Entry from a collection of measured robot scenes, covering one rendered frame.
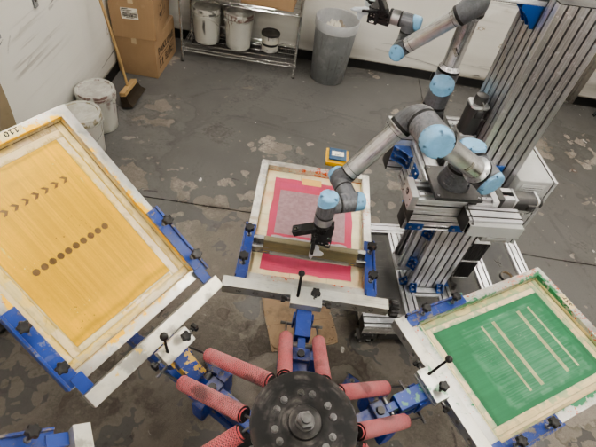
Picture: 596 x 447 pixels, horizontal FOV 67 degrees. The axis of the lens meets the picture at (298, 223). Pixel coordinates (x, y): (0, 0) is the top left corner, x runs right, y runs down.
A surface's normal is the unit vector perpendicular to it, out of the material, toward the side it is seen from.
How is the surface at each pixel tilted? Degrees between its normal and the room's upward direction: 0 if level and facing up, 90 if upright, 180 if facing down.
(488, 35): 90
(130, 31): 91
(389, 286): 0
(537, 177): 0
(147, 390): 0
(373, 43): 90
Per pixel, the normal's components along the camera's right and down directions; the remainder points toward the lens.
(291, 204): 0.13, -0.66
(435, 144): 0.18, 0.69
